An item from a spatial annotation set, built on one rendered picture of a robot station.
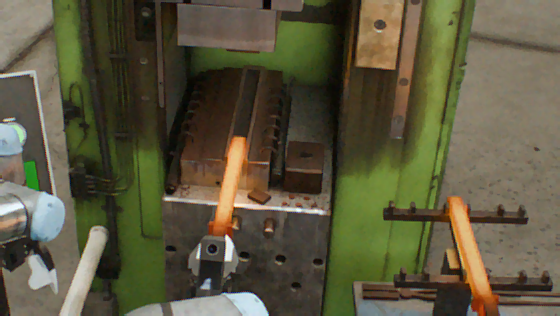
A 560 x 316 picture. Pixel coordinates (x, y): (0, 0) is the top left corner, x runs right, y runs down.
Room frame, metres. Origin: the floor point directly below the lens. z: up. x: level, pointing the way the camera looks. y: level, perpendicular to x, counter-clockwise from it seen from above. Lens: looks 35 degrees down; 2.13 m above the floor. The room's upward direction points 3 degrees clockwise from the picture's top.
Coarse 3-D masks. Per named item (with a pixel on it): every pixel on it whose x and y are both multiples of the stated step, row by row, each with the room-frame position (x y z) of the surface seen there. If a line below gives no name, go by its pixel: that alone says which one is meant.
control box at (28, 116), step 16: (0, 80) 1.56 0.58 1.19; (16, 80) 1.57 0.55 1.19; (32, 80) 1.58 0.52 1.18; (0, 96) 1.54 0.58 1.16; (16, 96) 1.55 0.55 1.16; (32, 96) 1.56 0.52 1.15; (0, 112) 1.53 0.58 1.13; (16, 112) 1.54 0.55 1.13; (32, 112) 1.55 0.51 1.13; (32, 128) 1.53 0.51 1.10; (32, 144) 1.51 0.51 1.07; (48, 160) 1.50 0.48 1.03; (48, 176) 1.48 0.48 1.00; (48, 192) 1.47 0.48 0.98
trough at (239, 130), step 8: (248, 72) 2.00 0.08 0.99; (256, 72) 1.99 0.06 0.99; (248, 80) 1.96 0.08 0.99; (256, 80) 1.96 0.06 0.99; (248, 88) 1.92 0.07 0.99; (256, 88) 1.92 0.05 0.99; (248, 96) 1.88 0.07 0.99; (240, 104) 1.83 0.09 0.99; (248, 104) 1.84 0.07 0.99; (240, 112) 1.81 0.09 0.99; (248, 112) 1.81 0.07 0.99; (240, 120) 1.77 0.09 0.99; (248, 120) 1.77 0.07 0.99; (240, 128) 1.74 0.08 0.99; (248, 128) 1.74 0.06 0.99; (232, 136) 1.68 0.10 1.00; (240, 136) 1.70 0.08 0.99
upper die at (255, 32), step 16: (192, 16) 1.60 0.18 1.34; (208, 16) 1.60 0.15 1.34; (224, 16) 1.60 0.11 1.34; (240, 16) 1.60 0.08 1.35; (256, 16) 1.59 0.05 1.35; (272, 16) 1.59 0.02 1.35; (192, 32) 1.60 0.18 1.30; (208, 32) 1.60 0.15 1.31; (224, 32) 1.60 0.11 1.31; (240, 32) 1.60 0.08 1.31; (256, 32) 1.59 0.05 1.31; (272, 32) 1.59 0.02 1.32; (224, 48) 1.60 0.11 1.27; (240, 48) 1.60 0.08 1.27; (256, 48) 1.59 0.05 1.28; (272, 48) 1.59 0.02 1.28
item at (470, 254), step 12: (456, 204) 1.49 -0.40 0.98; (456, 216) 1.45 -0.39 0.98; (456, 228) 1.42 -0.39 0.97; (468, 228) 1.41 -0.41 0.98; (468, 240) 1.38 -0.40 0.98; (468, 252) 1.34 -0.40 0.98; (468, 264) 1.30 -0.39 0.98; (480, 264) 1.30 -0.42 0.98; (468, 276) 1.29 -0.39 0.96; (480, 276) 1.27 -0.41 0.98; (480, 288) 1.23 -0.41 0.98; (480, 300) 1.20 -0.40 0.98; (492, 300) 1.19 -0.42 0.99; (480, 312) 1.20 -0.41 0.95; (492, 312) 1.16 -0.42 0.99
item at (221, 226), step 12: (240, 144) 1.64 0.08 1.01; (240, 156) 1.59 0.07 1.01; (228, 168) 1.54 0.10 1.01; (240, 168) 1.56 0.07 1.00; (228, 180) 1.50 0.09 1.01; (228, 192) 1.45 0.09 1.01; (228, 204) 1.41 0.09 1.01; (216, 216) 1.37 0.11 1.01; (228, 216) 1.37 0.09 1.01; (216, 228) 1.33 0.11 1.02; (228, 228) 1.33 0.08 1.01
